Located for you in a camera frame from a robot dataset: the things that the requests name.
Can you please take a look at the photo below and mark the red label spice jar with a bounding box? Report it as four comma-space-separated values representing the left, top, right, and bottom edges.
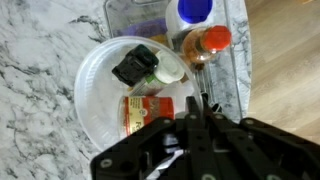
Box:
117, 95, 176, 140

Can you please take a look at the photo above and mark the blue cap plastic bottle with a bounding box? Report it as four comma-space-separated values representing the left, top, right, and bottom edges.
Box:
165, 0, 218, 38

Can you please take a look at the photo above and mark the purple packet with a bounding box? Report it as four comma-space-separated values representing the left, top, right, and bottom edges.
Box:
114, 17, 168, 38

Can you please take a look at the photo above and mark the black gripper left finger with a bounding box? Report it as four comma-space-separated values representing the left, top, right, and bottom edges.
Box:
89, 95, 215, 180

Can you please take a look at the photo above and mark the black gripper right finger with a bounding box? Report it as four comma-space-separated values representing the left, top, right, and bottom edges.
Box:
200, 93, 320, 180

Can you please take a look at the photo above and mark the white cap spice jar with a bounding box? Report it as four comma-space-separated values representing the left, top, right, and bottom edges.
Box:
128, 49, 186, 98

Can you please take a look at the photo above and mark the red cap sauce bottle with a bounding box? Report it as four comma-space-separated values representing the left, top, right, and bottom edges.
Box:
181, 24, 233, 66

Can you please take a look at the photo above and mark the clear storage container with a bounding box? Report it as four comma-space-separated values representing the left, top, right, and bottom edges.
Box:
103, 0, 245, 122

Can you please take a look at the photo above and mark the clear plastic cup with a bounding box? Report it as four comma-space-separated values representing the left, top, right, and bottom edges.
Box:
73, 35, 205, 153

